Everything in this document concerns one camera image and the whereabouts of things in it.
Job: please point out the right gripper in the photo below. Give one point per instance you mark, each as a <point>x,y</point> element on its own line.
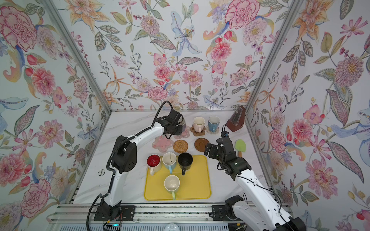
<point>214,149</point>

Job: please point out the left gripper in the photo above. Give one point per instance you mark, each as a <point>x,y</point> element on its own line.
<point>179,130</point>

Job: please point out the pink flower coaster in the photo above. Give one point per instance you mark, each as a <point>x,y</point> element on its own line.
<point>162,144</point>
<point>185,134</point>

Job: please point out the brown wooden round coaster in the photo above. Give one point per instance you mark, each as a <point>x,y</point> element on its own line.
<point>200,144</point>

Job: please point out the rattan woven coaster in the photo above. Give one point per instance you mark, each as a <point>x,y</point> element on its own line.
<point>180,146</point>

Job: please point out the colourful embroidered coaster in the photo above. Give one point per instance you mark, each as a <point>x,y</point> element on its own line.
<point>212,132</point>

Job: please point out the brown paw coaster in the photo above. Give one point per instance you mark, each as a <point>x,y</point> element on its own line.
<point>196,134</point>

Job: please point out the pink handle mug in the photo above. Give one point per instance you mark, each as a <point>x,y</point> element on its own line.
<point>198,124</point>

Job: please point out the teal blue mug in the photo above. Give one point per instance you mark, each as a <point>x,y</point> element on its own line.
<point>213,122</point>

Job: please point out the light blue mug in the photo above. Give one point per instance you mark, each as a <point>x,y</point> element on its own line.
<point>169,161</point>

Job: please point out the black mug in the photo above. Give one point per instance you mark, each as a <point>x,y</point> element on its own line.
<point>185,161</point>

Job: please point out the red interior mug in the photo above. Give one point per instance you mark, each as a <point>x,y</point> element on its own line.
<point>154,164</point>

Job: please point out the green handle mug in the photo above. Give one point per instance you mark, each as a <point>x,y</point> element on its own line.
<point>172,185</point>

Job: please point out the purple handle mug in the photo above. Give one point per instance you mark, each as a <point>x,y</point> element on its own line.
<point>183,124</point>

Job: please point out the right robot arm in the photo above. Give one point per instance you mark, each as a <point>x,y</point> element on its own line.
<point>269,216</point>

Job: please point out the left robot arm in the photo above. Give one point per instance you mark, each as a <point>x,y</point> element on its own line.
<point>124,158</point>

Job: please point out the red brown metronome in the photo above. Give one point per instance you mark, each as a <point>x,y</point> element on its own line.
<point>237,120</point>

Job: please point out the yellow tray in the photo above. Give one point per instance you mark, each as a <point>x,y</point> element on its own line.
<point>194,185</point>

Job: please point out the green spatula wooden handle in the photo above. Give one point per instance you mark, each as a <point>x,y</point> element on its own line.
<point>240,146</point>

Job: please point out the aluminium rail base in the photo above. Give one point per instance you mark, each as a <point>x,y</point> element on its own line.
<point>143,213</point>

